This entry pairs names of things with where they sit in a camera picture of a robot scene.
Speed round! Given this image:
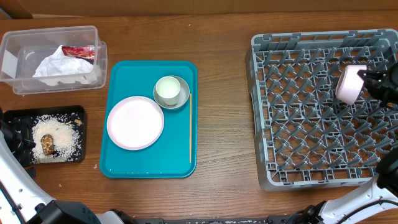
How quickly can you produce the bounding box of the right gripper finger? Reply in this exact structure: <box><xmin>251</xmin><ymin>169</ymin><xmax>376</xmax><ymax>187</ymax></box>
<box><xmin>364</xmin><ymin>79</ymin><xmax>384</xmax><ymax>100</ymax></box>
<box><xmin>357</xmin><ymin>70</ymin><xmax>388</xmax><ymax>80</ymax></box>

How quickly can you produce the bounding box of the small white plate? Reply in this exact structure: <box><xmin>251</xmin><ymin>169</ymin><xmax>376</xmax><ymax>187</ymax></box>
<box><xmin>335</xmin><ymin>65</ymin><xmax>367</xmax><ymax>106</ymax></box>

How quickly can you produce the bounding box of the brown food piece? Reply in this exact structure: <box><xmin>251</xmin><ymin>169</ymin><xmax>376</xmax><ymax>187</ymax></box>
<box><xmin>40</xmin><ymin>134</ymin><xmax>55</xmax><ymax>156</ymax></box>

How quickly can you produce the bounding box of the rice food waste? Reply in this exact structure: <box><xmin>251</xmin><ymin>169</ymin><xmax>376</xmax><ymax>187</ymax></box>
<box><xmin>32</xmin><ymin>114</ymin><xmax>83</xmax><ymax>164</ymax></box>

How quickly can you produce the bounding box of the white napkin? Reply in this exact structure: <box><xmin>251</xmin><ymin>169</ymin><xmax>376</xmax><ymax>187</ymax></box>
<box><xmin>33</xmin><ymin>45</ymin><xmax>98</xmax><ymax>86</ymax></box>

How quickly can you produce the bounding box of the red snack wrapper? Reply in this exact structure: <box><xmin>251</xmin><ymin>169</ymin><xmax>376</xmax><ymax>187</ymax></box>
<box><xmin>62</xmin><ymin>45</ymin><xmax>95</xmax><ymax>60</ymax></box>

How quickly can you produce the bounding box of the large white plate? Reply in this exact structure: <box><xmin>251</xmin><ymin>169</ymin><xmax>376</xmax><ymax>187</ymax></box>
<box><xmin>106</xmin><ymin>96</ymin><xmax>164</xmax><ymax>151</ymax></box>

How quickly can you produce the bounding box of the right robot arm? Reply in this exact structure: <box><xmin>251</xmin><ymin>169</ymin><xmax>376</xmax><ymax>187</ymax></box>
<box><xmin>285</xmin><ymin>63</ymin><xmax>397</xmax><ymax>223</ymax></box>

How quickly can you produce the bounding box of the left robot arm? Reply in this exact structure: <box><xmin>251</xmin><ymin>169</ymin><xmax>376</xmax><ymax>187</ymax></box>
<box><xmin>1</xmin><ymin>121</ymin><xmax>137</xmax><ymax>224</ymax></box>

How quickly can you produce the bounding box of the grey dishwasher rack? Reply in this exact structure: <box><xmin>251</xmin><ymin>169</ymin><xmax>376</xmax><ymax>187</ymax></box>
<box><xmin>246</xmin><ymin>29</ymin><xmax>397</xmax><ymax>191</ymax></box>

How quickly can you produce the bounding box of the black rectangular tray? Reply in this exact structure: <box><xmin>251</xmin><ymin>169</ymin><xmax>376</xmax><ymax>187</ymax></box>
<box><xmin>3</xmin><ymin>105</ymin><xmax>86</xmax><ymax>167</ymax></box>

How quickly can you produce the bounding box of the clear plastic bin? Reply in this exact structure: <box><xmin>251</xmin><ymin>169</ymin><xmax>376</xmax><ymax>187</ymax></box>
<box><xmin>1</xmin><ymin>26</ymin><xmax>108</xmax><ymax>95</ymax></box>

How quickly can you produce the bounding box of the white cup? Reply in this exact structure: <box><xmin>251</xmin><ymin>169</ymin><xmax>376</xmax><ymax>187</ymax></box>
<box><xmin>155</xmin><ymin>76</ymin><xmax>181</xmax><ymax>105</ymax></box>

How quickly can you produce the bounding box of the grey bowl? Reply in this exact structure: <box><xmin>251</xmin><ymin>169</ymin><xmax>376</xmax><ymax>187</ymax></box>
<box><xmin>153</xmin><ymin>76</ymin><xmax>190</xmax><ymax>110</ymax></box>

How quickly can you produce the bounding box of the wooden chopstick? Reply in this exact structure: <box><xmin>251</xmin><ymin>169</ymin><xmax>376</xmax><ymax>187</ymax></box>
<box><xmin>189</xmin><ymin>93</ymin><xmax>193</xmax><ymax>164</ymax></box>

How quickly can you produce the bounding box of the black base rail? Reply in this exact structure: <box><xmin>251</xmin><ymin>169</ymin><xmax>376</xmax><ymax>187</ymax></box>
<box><xmin>132</xmin><ymin>215</ymin><xmax>290</xmax><ymax>224</ymax></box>

